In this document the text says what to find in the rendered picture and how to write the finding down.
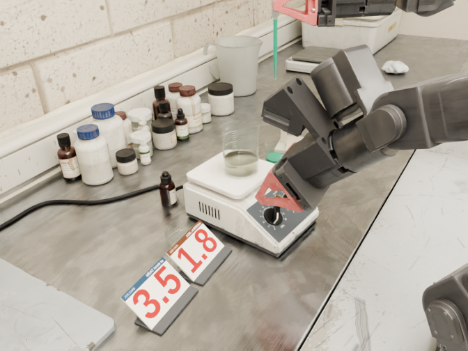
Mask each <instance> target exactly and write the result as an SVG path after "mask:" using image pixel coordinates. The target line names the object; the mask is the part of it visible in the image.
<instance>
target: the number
mask: <svg viewBox="0 0 468 351"><path fill-rule="evenodd" d="M185 284H186V283H185V282H184V281H183V280H182V279H181V278H180V277H179V276H178V275H177V274H176V273H175V272H174V271H173V269H172V268H171V267H170V266H169V265H168V264H167V263H166V262H164V263H163V264H162V265H161V266H160V267H159V268H158V269H157V270H156V271H155V272H154V273H153V274H152V275H151V276H150V277H149V278H148V279H147V280H146V281H145V282H144V283H143V284H142V285H141V286H140V287H139V288H138V289H137V290H136V291H135V292H134V293H133V294H132V295H131V296H130V297H129V298H128V299H127V301H128V302H129V303H130V304H131V305H132V307H133V308H134V309H135V310H136V311H137V312H138V313H139V314H140V315H141V316H142V317H143V318H144V319H145V320H146V321H147V322H148V323H149V325H150V324H151V323H152V322H153V320H154V319H155V318H156V317H157V316H158V315H159V314H160V313H161V312H162V311H163V310H164V308H165V307H166V306H167V305H168V304H169V302H170V301H171V300H172V299H173V298H174V297H175V296H176V295H177V294H178V293H179V291H180V290H181V289H182V288H183V287H184V286H185Z"/></svg>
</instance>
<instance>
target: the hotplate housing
mask: <svg viewBox="0 0 468 351"><path fill-rule="evenodd" d="M260 186H261V185H260ZM260 186H258V187H257V188H255V189H254V190H253V191H252V192H250V193H249V194H247V195H246V196H245V197H244V198H241V199H234V198H231V197H229V196H226V195H223V194H220V193H219V192H216V191H213V190H211V189H208V188H207V187H204V186H201V185H198V184H196V183H194V182H191V181H189V182H187V183H185V184H184V185H183V191H184V197H185V209H186V212H187V216H189V217H191V218H193V219H195V220H197V221H199V220H200V221H201V222H202V223H204V224H206V225H208V226H211V227H213V228H215V229H217V230H218V231H221V232H223V233H225V234H227V235H230V236H232V237H234V238H236V239H238V240H241V241H243V242H245V243H247V244H249V245H251V246H253V247H255V248H257V249H260V250H262V251H264V252H266V253H268V254H270V255H273V256H275V257H277V258H278V257H279V256H280V255H281V254H282V253H283V252H284V251H285V250H286V249H287V248H288V247H289V246H290V245H291V244H292V243H293V242H294V241H295V240H296V239H297V238H298V237H299V236H300V235H301V234H302V233H303V232H304V231H305V230H306V229H307V228H308V227H309V226H311V225H312V224H313V223H314V222H315V221H316V220H317V217H318V216H319V210H318V208H316V209H315V210H314V211H313V212H312V213H311V214H310V215H309V216H308V217H307V218H306V219H305V220H304V221H303V222H302V223H300V224H299V225H298V226H297V227H296V228H295V229H294V230H293V231H292V232H291V233H289V234H288V235H287V236H286V237H285V238H284V239H283V240H282V241H281V242H280V243H278V242H277V241H276V240H275V239H274V238H273V237H272V236H271V235H270V234H269V233H268V232H267V231H266V230H265V229H264V228H263V227H262V226H261V225H260V224H259V223H258V222H257V221H256V220H255V219H254V218H253V217H252V216H251V215H250V214H249V213H248V212H247V211H246V209H248V208H249V207H251V206H252V205H253V204H254V203H255V202H257V200H256V198H255V195H256V194H257V192H258V190H259V189H260Z"/></svg>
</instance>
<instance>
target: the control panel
mask: <svg viewBox="0 0 468 351"><path fill-rule="evenodd" d="M276 195H279V196H280V198H283V197H284V195H285V193H284V191H283V190H277V191H272V190H271V191H270V192H268V193H267V194H266V195H265V197H267V198H276ZM273 207H274V206H273V205H261V204H260V203H259V202H258V201H257V202H255V203H254V204H253V205H252V206H251V207H249V208H248V209H246V211H247V212H248V213H249V214H250V215H251V216H252V217H253V218H254V219H255V220H256V221H257V222H258V223H259V224H260V225H261V226H262V227H263V228H264V229H265V230H266V231H267V232H268V233H269V234H270V235H271V236H272V237H273V238H274V239H275V240H276V241H277V242H278V243H280V242H281V241H282V240H283V239H284V238H285V237H286V236H287V235H288V234H289V233H291V232H292V231H293V230H294V229H295V228H296V227H297V226H298V225H299V224H300V223H302V222H303V221H304V220H305V219H306V218H307V217H308V216H309V215H310V214H311V213H312V212H313V211H314V210H315V209H316V208H314V209H312V210H309V211H308V212H307V211H305V210H304V211H301V212H296V211H294V210H289V209H286V208H282V207H281V209H280V213H281V214H282V216H283V221H282V223H281V224H280V225H278V226H273V225H271V224H269V223H268V222H267V221H266V220H265V217H264V212H265V211H266V209H268V208H273Z"/></svg>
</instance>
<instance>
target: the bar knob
mask: <svg viewBox="0 0 468 351"><path fill-rule="evenodd" d="M280 209H281V207H279V206H274V207H273V208H268V209H266V211H265V212H264V217H265V220H266V221H267V222H268V223H269V224H271V225H273V226H278V225H280V224H281V223H282V221H283V216H282V214H281V213H280Z"/></svg>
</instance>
